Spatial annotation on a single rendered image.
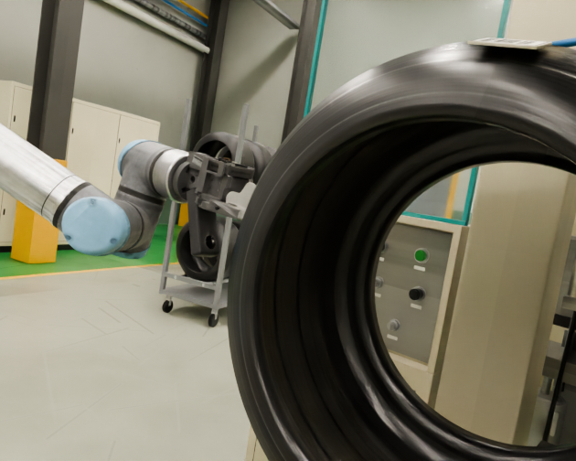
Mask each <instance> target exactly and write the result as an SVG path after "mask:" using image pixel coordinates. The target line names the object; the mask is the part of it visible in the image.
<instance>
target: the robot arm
mask: <svg viewBox="0 0 576 461"><path fill-rule="evenodd" d="M223 159H224V160H223ZM226 159H228V160H229V161H228V160H226ZM117 166H118V171H119V173H120V176H121V177H122V179H121V182H120V185H119V187H118V189H117V192H116V194H115V197H114V199H113V198H111V197H110V196H108V195H107V194H105V193H104V192H103V191H101V190H100V189H98V188H96V187H95V186H93V185H92V184H91V183H90V182H88V181H85V180H83V179H81V178H80V177H78V176H76V175H75V174H74V173H72V172H71V171H69V170H68V169H67V168H66V167H64V166H62V165H61V164H60V163H58V162H57V161H55V160H54V159H52V158H51V157H49V156H48V155H46V154H45V153H43V152H42V151H40V150H39V149H37V148H36V147H34V146H33V145H32V144H30V143H29V142H28V141H26V140H25V139H23V138H22V137H20V136H19V135H17V134H16V133H14V132H13V131H11V130H10V129H8V128H7V127H5V126H4V125H2V124H1V123H0V188H1V189H2V190H3V191H5V192H6V193H8V194H9V195H11V196H12V197H14V198H16V199H17V200H19V201H20V202H21V203H23V204H24V205H26V206H27V207H29V208H30V209H32V210H34V211H35V212H36V213H37V214H38V215H40V216H41V217H43V218H44V219H46V220H48V221H49V222H50V223H51V225H52V226H54V227H55V228H57V229H58V230H59V231H61V232H63V235H64V237H65V239H66V241H67V242H68V244H69V245H70V246H71V247H72V248H73V249H75V250H76V251H78V252H81V253H83V254H87V255H92V256H105V255H110V254H112V255H115V256H118V257H122V258H126V259H141V258H143V257H144V256H145V255H146V253H147V251H148V250H149V248H150V246H151V240H152V238H153V236H154V233H155V228H156V226H157V223H158V221H159V218H160V216H161V213H162V210H163V208H164V205H165V201H166V199H167V198H169V199H171V200H173V201H175V202H177V203H181V204H186V203H187V210H188V222H189V234H190V246H191V254H192V255H193V256H198V257H214V256H217V255H219V236H218V225H217V215H216V213H218V214H220V215H223V216H226V217H230V218H233V219H235V220H242V219H243V216H244V213H245V210H246V208H247V206H248V203H249V201H250V198H251V195H252V192H253V190H254V189H255V187H256V185H255V184H254V183H253V176H254V172H255V168H251V167H248V166H245V165H242V164H238V163H237V162H231V159H230V158H226V157H224V158H222V157H219V158H215V157H212V156H210V155H206V154H202V153H198V152H193V151H189V152H185V151H182V150H178V149H175V148H173V147H170V146H166V145H162V144H160V143H158V142H156V141H153V140H144V139H140V140H135V141H132V142H131V143H129V144H128V145H126V146H125V147H124V148H123V150H122V152H121V153H120V154H119V157H118V163H117Z"/></svg>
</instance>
